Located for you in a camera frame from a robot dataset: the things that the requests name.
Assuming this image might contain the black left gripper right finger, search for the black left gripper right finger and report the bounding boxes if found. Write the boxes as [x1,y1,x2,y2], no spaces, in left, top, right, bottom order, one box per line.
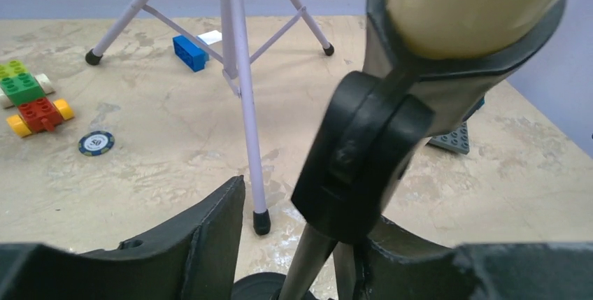
[355,218,592,299]

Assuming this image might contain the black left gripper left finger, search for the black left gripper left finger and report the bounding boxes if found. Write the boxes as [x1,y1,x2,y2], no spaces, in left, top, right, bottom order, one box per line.
[1,176,245,299]

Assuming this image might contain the black desktop microphone stand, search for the black desktop microphone stand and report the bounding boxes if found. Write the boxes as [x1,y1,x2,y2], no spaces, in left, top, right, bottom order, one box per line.
[231,0,566,299]

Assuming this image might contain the cream yellow microphone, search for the cream yellow microphone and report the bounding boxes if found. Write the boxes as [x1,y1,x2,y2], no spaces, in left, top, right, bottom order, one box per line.
[386,0,557,59]

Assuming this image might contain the dark grey studded baseplate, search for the dark grey studded baseplate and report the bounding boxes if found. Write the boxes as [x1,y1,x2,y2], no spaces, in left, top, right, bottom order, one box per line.
[428,122,470,155]

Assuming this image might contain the poker chip near car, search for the poker chip near car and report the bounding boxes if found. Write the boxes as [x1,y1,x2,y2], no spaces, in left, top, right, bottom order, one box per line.
[78,131,115,157]

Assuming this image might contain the lilac tripod music stand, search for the lilac tripod music stand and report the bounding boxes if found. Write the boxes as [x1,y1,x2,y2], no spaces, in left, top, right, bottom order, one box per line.
[85,0,334,236]

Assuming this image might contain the blue brick under stand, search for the blue brick under stand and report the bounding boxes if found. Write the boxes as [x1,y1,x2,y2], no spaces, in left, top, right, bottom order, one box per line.
[172,30,222,72]

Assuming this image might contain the colourful toy brick car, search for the colourful toy brick car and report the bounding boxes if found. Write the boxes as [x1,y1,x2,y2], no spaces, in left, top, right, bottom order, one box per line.
[1,60,75,138]

